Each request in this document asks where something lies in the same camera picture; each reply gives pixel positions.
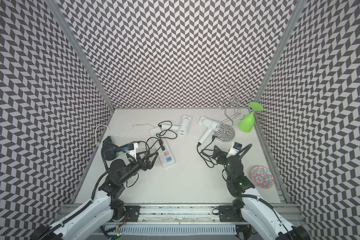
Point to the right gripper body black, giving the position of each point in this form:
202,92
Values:
228,174

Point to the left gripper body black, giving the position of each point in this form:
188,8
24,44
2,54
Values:
132,168

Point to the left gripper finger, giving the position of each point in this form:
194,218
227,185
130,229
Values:
148,161
141,160

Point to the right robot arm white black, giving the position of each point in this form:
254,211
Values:
249,205

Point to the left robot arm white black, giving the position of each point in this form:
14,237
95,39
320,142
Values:
103,205

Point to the white power strip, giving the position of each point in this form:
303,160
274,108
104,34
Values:
164,154

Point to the patterned ceramic plate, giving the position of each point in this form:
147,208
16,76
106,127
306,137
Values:
262,177

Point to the white hair dryer right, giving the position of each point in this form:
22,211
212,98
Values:
212,127

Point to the green plastic wine glass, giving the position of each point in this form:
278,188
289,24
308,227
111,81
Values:
248,122

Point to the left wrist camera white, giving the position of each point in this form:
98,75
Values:
131,149

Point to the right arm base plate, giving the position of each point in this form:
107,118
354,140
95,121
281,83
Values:
228,213

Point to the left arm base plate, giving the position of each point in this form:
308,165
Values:
125,214

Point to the silver wire glass rack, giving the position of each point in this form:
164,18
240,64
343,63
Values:
231,105

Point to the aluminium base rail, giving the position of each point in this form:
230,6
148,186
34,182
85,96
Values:
199,219

